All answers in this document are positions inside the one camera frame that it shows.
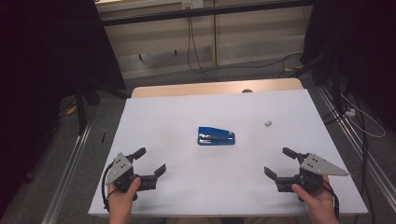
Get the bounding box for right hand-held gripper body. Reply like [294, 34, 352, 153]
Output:
[275, 152, 349, 194]

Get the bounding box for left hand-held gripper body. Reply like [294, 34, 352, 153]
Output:
[105, 151, 158, 194]

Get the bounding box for black metal stand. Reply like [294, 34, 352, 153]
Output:
[74, 78, 132, 135]
[291, 49, 344, 110]

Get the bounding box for blue stapler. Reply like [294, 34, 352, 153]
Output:
[197, 126, 236, 147]

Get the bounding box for white cable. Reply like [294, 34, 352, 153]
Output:
[340, 92, 387, 139]

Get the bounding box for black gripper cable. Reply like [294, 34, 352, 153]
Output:
[101, 161, 118, 213]
[321, 178, 341, 219]

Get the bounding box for person's left hand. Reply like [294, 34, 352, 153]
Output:
[106, 176, 142, 220]

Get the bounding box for large white board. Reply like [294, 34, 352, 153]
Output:
[88, 89, 369, 217]

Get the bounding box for black horizontal bar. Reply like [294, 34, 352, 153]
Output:
[101, 0, 314, 27]

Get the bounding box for thick black floor cable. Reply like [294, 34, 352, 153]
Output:
[349, 88, 376, 224]

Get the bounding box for beige cabinet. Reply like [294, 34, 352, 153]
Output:
[95, 0, 314, 80]

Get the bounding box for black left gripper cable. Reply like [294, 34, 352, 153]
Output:
[101, 161, 118, 213]

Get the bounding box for person's right hand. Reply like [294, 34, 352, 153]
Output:
[291, 175, 339, 220]

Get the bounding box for aluminium floor rail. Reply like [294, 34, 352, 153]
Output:
[317, 85, 396, 203]
[41, 120, 92, 224]

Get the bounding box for thin black wall cable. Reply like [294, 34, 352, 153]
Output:
[186, 8, 304, 82]

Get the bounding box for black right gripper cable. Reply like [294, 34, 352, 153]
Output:
[321, 178, 341, 219]

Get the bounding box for white wall socket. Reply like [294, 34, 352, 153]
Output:
[181, 0, 205, 9]

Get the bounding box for black curtain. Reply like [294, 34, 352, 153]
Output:
[0, 0, 127, 216]
[300, 0, 396, 132]

